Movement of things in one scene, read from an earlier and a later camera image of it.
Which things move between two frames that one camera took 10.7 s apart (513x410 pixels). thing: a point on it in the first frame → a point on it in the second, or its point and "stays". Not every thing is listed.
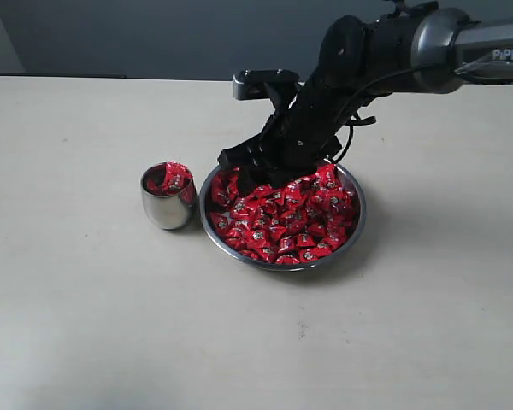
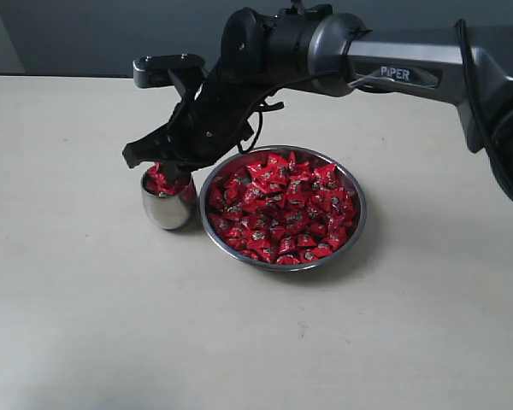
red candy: (327, 178) stays
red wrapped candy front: (287, 259) stays
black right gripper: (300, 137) → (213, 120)
